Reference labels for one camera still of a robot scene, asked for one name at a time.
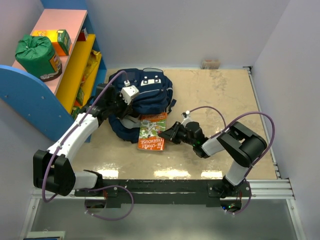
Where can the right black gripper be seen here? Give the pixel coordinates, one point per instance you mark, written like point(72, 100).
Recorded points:
point(171, 134)

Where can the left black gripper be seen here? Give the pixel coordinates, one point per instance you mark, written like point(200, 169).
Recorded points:
point(127, 110)

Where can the orange 78-storey treehouse book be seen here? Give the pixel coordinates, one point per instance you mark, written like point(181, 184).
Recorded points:
point(150, 126)

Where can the navy blue school backpack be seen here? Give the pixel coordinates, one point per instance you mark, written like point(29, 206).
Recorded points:
point(155, 97)

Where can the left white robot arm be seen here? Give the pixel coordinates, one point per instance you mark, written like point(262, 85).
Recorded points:
point(52, 168)

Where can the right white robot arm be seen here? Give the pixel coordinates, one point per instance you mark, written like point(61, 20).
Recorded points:
point(240, 142)

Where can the yellow snack bag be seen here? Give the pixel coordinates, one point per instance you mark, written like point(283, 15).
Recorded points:
point(91, 64)

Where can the green box on lower shelf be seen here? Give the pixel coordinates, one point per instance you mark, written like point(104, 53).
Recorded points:
point(79, 99)

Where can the blue pink yellow shelf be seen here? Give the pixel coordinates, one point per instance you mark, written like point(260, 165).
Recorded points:
point(45, 97)

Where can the small box on yellow shelf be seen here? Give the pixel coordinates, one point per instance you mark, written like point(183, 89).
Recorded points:
point(83, 35)

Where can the yellow green carton box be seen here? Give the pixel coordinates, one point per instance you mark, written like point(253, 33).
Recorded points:
point(59, 38)

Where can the green wrapped round package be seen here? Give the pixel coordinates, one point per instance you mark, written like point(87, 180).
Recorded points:
point(37, 56)

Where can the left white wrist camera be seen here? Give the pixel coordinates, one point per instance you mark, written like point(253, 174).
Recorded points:
point(129, 92)

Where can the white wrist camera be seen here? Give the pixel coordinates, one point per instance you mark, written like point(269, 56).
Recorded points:
point(129, 92)
point(186, 118)

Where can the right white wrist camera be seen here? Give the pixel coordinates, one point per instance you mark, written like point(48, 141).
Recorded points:
point(186, 118)

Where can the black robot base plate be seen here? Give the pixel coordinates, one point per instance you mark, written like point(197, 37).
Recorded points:
point(207, 192)

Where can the small box at back wall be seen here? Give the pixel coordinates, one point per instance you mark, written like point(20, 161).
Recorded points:
point(210, 64)

